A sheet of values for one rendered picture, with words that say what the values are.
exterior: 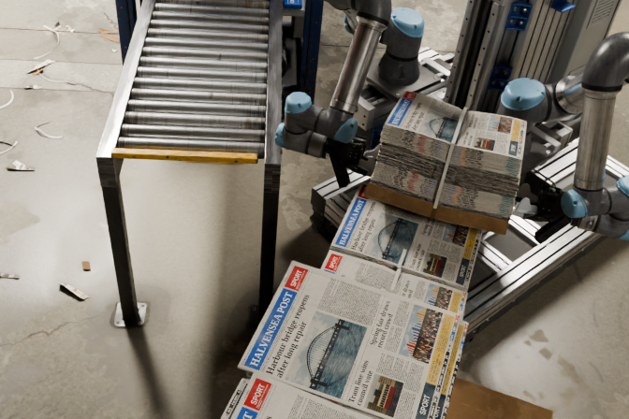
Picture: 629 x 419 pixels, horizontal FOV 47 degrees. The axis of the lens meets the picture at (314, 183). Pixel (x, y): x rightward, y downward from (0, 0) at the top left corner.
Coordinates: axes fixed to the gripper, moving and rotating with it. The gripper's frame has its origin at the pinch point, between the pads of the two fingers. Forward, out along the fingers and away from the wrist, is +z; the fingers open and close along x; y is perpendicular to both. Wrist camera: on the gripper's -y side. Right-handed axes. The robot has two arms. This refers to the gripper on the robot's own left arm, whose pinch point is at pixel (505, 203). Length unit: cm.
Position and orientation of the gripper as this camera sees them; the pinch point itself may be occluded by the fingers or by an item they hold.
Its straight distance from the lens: 214.6
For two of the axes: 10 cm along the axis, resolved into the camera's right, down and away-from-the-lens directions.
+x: -2.7, 4.0, -8.8
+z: -9.5, -2.5, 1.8
